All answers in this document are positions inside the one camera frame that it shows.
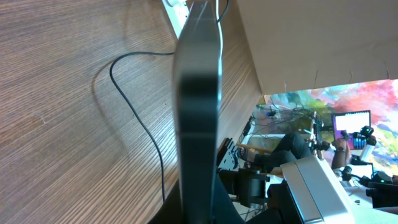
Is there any white power strip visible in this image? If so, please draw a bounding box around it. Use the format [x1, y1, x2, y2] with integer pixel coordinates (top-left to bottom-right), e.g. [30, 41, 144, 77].
[162, 0, 189, 39]

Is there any teal screen smartphone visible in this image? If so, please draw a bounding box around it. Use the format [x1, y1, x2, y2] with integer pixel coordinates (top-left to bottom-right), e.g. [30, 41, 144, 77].
[173, 1, 222, 223]

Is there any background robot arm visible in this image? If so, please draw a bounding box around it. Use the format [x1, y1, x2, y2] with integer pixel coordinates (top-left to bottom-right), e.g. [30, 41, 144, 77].
[340, 126, 377, 162]

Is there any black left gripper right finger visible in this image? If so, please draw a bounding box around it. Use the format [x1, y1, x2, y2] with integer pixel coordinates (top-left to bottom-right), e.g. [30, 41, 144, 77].
[213, 175, 245, 224]

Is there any black USB-C charging cable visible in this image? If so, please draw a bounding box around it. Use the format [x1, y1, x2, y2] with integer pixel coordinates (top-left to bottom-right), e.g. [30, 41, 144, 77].
[109, 0, 230, 205]

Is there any seated person in background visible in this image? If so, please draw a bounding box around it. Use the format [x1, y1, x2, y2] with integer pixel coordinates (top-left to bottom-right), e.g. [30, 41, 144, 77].
[238, 132, 352, 175]

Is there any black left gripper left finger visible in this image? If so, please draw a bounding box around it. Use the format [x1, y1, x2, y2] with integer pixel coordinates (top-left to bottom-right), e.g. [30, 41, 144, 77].
[148, 180, 183, 224]

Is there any background laptop screen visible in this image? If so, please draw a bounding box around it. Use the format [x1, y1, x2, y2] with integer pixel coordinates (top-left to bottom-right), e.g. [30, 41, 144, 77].
[331, 110, 371, 140]

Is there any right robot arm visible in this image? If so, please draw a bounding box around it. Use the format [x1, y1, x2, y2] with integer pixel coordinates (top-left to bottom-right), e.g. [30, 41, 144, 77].
[216, 138, 302, 223]

